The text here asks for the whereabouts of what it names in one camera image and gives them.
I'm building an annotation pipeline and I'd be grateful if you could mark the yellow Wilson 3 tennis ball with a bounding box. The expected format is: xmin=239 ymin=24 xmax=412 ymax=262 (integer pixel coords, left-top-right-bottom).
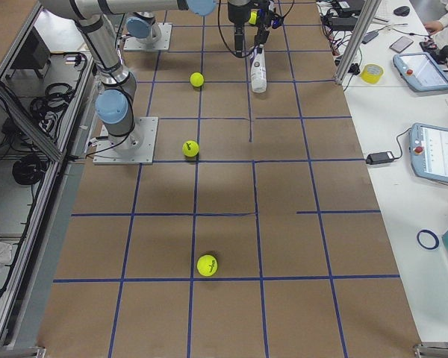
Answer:
xmin=196 ymin=254 xmax=218 ymax=277

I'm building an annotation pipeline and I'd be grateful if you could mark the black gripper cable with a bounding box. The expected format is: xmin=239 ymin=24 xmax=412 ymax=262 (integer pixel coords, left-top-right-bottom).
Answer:
xmin=217 ymin=0 xmax=243 ymax=58

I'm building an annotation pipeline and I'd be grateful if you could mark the black power adapter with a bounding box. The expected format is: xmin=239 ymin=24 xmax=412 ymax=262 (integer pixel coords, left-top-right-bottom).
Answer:
xmin=365 ymin=151 xmax=395 ymax=165

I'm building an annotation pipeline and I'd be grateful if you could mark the yellow tennis ball behind arm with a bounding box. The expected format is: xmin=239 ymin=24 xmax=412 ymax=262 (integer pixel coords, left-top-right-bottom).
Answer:
xmin=249 ymin=11 xmax=258 ymax=26

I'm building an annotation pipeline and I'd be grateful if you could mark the aluminium frame post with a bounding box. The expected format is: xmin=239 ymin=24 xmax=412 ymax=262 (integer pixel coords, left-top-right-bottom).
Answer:
xmin=334 ymin=0 xmax=381 ymax=85

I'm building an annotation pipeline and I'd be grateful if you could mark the black smartphone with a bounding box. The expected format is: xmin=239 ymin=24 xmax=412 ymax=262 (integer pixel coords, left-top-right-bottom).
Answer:
xmin=389 ymin=36 xmax=414 ymax=53

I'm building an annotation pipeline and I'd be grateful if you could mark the lower teach pendant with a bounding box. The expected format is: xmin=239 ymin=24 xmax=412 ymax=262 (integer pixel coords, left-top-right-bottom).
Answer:
xmin=409 ymin=123 xmax=448 ymax=184

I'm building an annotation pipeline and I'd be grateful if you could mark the upper teach pendant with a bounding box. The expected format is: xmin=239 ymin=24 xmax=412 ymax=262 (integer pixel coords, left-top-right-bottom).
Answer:
xmin=392 ymin=52 xmax=448 ymax=92

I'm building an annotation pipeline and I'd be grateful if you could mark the yellow tennis ball near base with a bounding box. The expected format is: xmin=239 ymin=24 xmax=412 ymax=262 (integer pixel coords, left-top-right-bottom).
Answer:
xmin=190 ymin=72 xmax=205 ymax=88

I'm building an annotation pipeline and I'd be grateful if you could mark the yellow tennis ball far right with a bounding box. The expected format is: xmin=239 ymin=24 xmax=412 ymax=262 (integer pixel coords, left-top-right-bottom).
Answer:
xmin=182 ymin=140 xmax=199 ymax=158

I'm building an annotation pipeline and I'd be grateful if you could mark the blue tape roll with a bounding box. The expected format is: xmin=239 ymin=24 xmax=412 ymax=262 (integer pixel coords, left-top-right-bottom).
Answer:
xmin=416 ymin=229 xmax=440 ymax=251

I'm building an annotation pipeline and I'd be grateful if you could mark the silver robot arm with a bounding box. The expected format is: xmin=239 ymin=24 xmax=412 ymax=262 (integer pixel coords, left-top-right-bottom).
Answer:
xmin=40 ymin=0 xmax=220 ymax=107
xmin=126 ymin=11 xmax=161 ymax=48

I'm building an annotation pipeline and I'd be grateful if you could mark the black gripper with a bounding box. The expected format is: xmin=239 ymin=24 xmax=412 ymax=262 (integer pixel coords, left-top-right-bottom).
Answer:
xmin=227 ymin=0 xmax=271 ymax=57

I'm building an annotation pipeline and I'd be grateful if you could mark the teach pendant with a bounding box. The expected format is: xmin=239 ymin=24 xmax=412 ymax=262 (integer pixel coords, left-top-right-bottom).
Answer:
xmin=409 ymin=123 xmax=448 ymax=184
xmin=392 ymin=52 xmax=448 ymax=92

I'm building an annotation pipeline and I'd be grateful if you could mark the yellow tape roll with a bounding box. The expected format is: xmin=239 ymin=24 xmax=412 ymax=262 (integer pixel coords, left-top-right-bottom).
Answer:
xmin=361 ymin=63 xmax=384 ymax=84

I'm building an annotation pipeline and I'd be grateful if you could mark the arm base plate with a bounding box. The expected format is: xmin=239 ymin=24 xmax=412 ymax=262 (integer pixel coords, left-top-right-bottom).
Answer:
xmin=93 ymin=117 xmax=158 ymax=166
xmin=124 ymin=21 xmax=172 ymax=51

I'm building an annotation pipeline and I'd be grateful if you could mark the clear Wilson tennis ball can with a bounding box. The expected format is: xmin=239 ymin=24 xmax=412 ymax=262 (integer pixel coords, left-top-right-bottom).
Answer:
xmin=249 ymin=45 xmax=267 ymax=93

